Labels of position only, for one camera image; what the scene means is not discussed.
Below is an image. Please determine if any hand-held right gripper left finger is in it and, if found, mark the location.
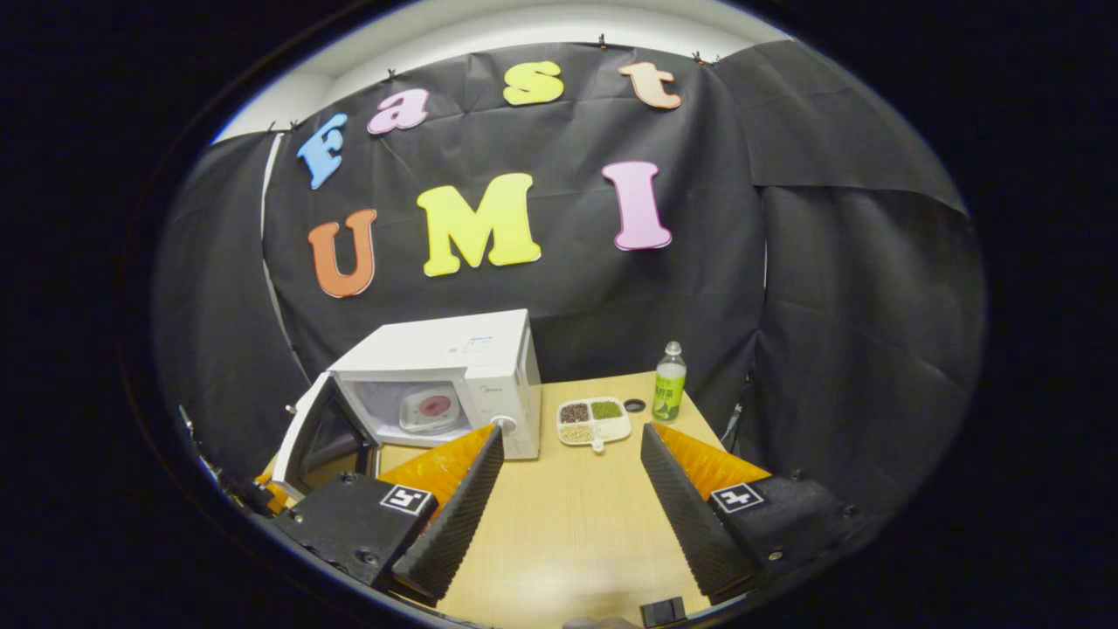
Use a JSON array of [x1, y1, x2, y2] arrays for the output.
[[253, 425, 506, 608]]

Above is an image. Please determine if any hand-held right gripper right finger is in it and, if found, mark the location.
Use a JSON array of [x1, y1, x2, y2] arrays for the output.
[[640, 424, 887, 606]]

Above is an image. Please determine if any white plate with pink food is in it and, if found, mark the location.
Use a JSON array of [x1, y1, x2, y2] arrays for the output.
[[399, 389, 460, 434]]

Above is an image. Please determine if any white microwave oven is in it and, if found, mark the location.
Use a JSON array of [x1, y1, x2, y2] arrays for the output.
[[271, 308, 542, 503]]

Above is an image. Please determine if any divided white dish with beans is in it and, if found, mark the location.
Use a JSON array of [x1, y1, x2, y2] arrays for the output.
[[556, 397, 633, 454]]

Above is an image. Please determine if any green drink bottle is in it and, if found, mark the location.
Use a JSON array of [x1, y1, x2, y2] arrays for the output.
[[652, 341, 688, 423]]

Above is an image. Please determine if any black backdrop cloth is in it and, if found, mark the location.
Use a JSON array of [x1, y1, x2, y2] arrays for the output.
[[153, 39, 988, 516]]

